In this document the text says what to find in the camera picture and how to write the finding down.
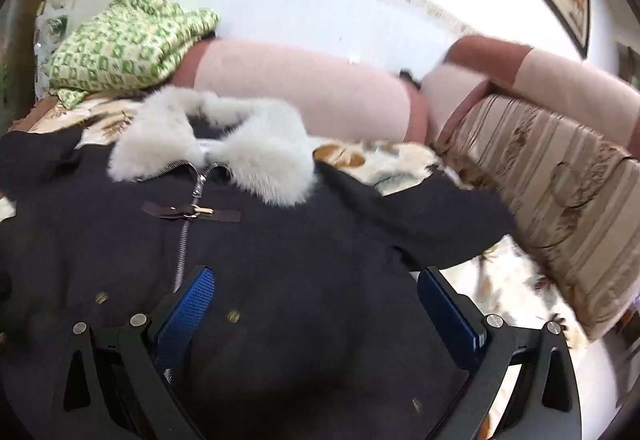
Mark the green patterned cloth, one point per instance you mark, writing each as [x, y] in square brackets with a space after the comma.
[125, 45]

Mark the pink and brown sofa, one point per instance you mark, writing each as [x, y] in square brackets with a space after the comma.
[310, 85]

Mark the small black object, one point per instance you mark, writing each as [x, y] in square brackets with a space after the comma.
[411, 77]

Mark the clear plastic bag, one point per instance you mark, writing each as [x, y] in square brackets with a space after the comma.
[50, 25]

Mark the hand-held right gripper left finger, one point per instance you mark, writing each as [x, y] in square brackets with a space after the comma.
[187, 305]

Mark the black coat with fur collar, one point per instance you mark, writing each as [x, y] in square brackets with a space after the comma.
[300, 260]

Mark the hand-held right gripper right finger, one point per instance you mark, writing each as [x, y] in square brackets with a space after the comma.
[450, 315]

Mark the striped floral cushion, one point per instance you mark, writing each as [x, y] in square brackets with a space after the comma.
[565, 180]

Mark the leaf print blanket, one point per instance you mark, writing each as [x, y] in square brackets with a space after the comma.
[515, 285]

